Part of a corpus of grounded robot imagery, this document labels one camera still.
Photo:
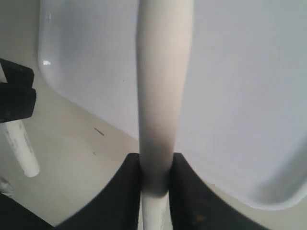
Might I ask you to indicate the white plastic tray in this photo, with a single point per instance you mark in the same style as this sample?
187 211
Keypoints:
243 124

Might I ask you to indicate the white wooden drumstick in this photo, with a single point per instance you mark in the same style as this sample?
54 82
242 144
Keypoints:
20 144

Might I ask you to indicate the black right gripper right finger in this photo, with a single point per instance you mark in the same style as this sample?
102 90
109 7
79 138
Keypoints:
194 206

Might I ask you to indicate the pinkish wooden drumstick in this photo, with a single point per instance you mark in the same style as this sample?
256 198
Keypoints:
163 45

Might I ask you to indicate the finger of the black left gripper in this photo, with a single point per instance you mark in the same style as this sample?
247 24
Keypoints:
17 95

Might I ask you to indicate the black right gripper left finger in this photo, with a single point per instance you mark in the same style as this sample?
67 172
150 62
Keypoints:
117 206

